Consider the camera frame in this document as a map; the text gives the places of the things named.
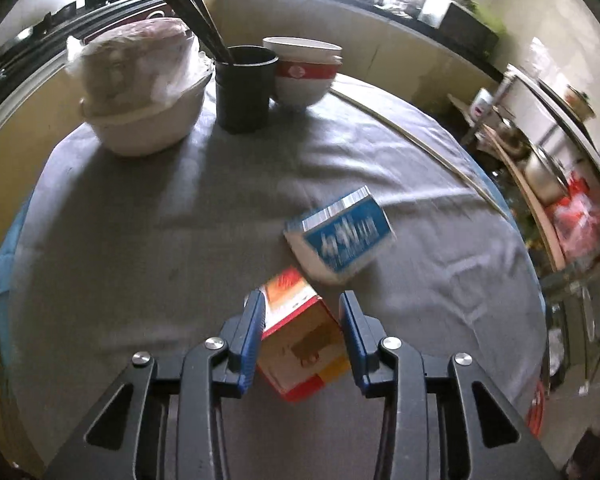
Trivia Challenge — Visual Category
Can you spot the black chopsticks bundle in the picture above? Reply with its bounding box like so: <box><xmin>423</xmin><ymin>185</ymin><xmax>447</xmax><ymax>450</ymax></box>
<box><xmin>163</xmin><ymin>0</ymin><xmax>234</xmax><ymax>66</ymax></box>

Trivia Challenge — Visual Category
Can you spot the black chopstick holder cup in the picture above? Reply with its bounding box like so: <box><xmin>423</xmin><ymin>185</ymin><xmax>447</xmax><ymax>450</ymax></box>
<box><xmin>215</xmin><ymin>46</ymin><xmax>278</xmax><ymax>134</ymax></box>

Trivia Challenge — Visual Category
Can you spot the red white ceramic bowl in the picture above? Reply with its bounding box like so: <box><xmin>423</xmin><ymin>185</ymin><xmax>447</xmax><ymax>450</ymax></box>
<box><xmin>262</xmin><ymin>36</ymin><xmax>342</xmax><ymax>108</ymax></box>

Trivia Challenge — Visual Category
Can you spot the orange plastic trash basket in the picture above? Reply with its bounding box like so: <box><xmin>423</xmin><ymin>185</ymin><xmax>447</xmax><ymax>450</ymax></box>
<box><xmin>526</xmin><ymin>382</ymin><xmax>546</xmax><ymax>439</ymax></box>

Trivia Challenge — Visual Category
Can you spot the wooden storage shelf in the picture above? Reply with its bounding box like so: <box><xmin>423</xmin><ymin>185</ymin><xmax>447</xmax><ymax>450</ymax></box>
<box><xmin>450</xmin><ymin>65</ymin><xmax>600</xmax><ymax>273</ymax></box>

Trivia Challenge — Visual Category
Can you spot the steel pot on shelf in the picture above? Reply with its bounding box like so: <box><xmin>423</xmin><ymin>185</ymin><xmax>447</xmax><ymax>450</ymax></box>
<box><xmin>524</xmin><ymin>144</ymin><xmax>569</xmax><ymax>207</ymax></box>

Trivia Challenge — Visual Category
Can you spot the grey tablecloth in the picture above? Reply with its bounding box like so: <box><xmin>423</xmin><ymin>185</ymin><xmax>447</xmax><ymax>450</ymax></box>
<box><xmin>8</xmin><ymin>84</ymin><xmax>545</xmax><ymax>462</ymax></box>

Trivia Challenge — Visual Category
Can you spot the red white milk carton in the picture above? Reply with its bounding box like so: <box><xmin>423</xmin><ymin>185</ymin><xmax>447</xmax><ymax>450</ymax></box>
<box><xmin>258</xmin><ymin>266</ymin><xmax>350</xmax><ymax>403</ymax></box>

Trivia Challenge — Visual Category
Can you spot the blue white small carton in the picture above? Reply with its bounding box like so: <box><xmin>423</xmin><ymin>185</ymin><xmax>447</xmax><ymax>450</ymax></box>
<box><xmin>283</xmin><ymin>186</ymin><xmax>396</xmax><ymax>285</ymax></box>

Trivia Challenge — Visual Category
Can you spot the white covered takeout bowl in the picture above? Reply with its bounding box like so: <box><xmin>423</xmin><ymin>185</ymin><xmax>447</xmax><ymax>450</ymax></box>
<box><xmin>66</xmin><ymin>18</ymin><xmax>213</xmax><ymax>157</ymax></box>

